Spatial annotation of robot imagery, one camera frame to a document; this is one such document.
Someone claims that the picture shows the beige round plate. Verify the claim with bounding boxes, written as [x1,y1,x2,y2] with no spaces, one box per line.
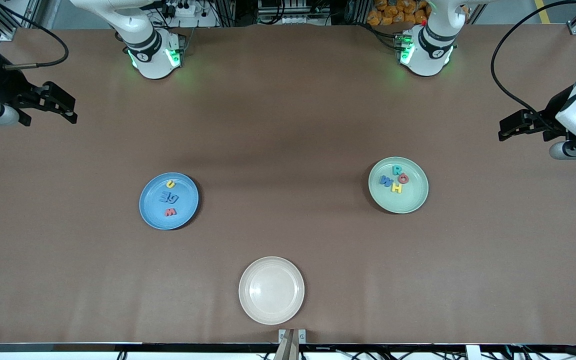
[238,256,305,326]

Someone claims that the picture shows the green round plate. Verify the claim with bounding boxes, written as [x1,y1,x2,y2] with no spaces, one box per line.
[368,156,430,215]

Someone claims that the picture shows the white power strip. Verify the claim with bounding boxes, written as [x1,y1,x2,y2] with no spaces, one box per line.
[160,0,219,28]

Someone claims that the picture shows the small metal bracket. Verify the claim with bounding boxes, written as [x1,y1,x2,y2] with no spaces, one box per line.
[278,328,307,345]

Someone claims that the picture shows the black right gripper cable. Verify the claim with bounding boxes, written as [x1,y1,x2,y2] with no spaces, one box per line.
[0,0,69,69]

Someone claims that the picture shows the orange objects pile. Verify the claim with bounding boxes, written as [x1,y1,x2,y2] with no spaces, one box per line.
[367,0,429,27]

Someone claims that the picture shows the black electronics rack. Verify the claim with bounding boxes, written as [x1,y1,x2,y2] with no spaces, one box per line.
[258,0,331,26]

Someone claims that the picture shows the blue round plate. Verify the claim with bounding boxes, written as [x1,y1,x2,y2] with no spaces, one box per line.
[139,172,200,231]

